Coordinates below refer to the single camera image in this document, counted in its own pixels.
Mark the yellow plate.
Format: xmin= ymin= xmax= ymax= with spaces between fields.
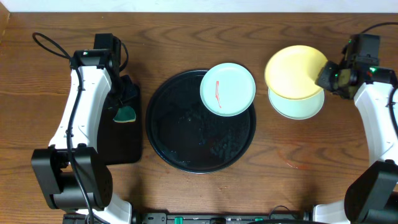
xmin=264 ymin=45 xmax=327 ymax=100

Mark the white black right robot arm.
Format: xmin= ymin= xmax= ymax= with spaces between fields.
xmin=312 ymin=61 xmax=397 ymax=223

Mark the black rectangular sponge tray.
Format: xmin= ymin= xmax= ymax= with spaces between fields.
xmin=97 ymin=86 xmax=142 ymax=165

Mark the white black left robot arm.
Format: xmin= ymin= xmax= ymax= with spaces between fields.
xmin=31 ymin=49 xmax=133 ymax=223

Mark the light blue plate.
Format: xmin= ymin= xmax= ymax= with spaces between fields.
xmin=268 ymin=89 xmax=325 ymax=119

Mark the green scrubbing sponge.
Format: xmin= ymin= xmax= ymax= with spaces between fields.
xmin=113 ymin=106 xmax=136 ymax=123

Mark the round black serving tray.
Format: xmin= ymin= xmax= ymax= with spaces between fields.
xmin=146 ymin=70 xmax=256 ymax=174

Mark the light green plate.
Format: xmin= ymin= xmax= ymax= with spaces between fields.
xmin=200 ymin=63 xmax=256 ymax=116

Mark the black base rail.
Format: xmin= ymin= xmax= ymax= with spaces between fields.
xmin=132 ymin=213 xmax=314 ymax=224

